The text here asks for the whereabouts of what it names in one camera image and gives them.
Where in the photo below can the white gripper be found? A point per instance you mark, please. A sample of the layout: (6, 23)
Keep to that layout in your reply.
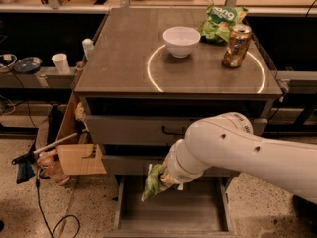
(175, 173)

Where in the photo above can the green jalapeno chip bag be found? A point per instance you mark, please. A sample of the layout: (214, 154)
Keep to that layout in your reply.
(153, 184)

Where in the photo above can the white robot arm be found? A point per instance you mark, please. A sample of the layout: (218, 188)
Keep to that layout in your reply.
(227, 141)

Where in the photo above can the open bottom drawer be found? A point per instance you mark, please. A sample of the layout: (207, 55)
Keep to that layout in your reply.
(199, 210)

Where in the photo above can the middle drawer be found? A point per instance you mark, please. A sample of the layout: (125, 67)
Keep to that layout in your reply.
(138, 165)

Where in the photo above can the top drawer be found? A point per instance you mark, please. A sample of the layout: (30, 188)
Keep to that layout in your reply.
(137, 130)

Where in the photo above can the grey drawer cabinet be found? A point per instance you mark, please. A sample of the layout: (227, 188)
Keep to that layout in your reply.
(131, 73)

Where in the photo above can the green chip bag at back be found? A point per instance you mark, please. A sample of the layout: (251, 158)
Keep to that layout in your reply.
(219, 21)

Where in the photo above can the cardboard box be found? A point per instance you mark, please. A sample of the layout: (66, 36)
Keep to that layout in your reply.
(77, 154)

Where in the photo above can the clear plastic bottle on floor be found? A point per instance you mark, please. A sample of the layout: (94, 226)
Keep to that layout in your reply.
(50, 163)

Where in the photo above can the grabber tool with white shaft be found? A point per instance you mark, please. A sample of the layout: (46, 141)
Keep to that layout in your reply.
(20, 159)

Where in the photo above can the white bowl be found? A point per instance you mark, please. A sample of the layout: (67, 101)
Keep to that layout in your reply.
(180, 41)

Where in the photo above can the black shoe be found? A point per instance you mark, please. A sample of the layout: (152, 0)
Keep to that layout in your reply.
(307, 210)

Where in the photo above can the white bottle beside cabinet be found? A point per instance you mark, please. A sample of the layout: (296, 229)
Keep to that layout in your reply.
(88, 47)

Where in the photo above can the crushed gold soda can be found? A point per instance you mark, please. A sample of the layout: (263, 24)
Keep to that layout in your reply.
(237, 46)

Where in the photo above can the white paper cup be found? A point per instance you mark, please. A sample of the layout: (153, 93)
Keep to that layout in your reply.
(61, 63)

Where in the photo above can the grey plate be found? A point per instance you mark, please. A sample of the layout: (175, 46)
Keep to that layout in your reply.
(28, 65)

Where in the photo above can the small bowl at left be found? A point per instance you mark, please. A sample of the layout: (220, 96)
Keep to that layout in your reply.
(7, 62)

